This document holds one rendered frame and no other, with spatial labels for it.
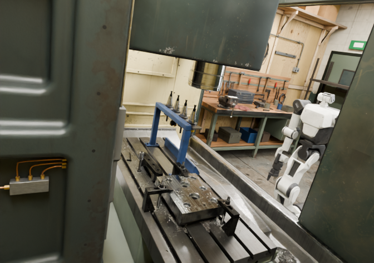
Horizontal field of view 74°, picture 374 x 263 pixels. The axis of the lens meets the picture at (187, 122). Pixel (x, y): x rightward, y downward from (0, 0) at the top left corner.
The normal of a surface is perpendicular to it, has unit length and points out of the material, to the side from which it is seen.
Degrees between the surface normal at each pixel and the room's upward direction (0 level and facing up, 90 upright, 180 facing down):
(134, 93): 90
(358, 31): 90
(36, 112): 90
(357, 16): 90
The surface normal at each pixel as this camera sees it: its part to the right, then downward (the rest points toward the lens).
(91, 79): 0.46, 0.35
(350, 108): -0.87, -0.02
